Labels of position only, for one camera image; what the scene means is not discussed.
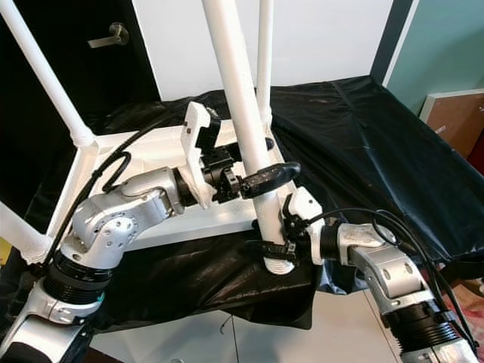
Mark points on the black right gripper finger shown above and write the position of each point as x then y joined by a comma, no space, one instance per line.
271,251

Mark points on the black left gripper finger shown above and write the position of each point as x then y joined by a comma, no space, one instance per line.
272,178

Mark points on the white plastic table leg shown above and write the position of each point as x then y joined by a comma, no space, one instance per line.
238,83
265,60
23,234
49,72

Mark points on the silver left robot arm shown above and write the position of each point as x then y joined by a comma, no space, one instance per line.
113,227

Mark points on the black plastic table cover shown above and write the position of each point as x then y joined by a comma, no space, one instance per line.
378,159

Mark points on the yellow plastic item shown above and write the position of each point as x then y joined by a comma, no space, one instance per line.
4,251

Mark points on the brown wooden board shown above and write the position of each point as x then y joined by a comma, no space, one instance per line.
457,117

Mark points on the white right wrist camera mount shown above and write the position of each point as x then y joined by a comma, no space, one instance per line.
306,210

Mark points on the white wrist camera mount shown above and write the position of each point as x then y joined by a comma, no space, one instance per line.
306,210
200,140

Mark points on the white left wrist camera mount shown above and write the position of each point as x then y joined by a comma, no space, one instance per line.
200,140

